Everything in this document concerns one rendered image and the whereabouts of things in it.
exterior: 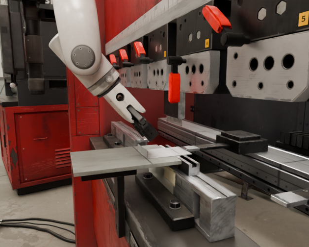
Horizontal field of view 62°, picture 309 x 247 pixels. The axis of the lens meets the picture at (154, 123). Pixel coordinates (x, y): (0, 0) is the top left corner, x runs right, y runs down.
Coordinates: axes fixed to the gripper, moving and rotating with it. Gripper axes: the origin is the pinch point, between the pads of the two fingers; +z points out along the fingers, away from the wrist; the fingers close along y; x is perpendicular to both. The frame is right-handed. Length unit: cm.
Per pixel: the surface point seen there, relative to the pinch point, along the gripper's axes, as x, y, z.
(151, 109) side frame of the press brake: -22, 86, 24
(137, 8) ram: -27.2, 22.0, -25.4
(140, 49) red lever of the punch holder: -15.2, 8.8, -16.4
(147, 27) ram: -22.1, 11.5, -19.3
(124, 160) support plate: 9.4, -2.7, 0.7
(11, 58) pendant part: 18, 98, -48
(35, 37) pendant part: -2, 140, -55
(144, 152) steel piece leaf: 4.4, -1.9, 3.4
